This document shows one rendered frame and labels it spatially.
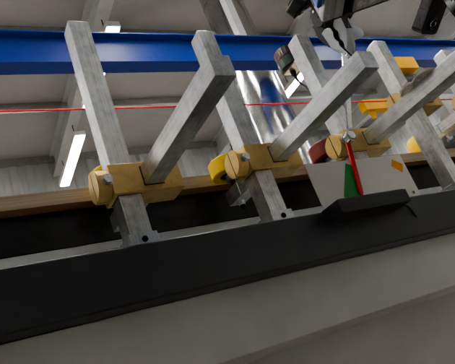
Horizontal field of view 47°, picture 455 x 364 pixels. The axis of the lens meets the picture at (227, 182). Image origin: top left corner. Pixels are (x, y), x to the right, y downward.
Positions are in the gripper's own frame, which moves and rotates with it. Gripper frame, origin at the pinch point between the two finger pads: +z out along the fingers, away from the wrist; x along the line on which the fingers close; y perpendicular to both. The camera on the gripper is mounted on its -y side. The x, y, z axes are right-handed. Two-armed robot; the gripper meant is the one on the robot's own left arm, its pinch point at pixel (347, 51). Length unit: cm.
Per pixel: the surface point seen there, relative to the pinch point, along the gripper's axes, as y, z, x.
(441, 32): 761, -343, 371
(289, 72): -3.4, -5.8, 14.0
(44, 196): -61, 10, 25
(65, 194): -57, 11, 25
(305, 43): -2.7, -7.8, 6.6
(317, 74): -4.0, 0.8, 6.5
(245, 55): 221, -217, 266
